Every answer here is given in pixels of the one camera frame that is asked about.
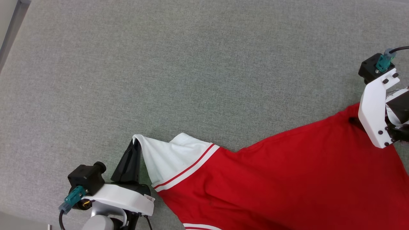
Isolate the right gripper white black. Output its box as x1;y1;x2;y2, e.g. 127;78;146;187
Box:
348;68;409;149

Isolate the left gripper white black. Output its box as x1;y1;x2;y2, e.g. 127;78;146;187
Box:
81;138;156;216

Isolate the red and white jersey garment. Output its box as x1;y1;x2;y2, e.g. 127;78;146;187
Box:
132;102;409;230

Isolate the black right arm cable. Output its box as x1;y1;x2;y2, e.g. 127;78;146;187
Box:
375;46;409;73

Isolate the grey metal frame rail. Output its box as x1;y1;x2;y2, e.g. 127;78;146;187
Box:
0;0;32;73

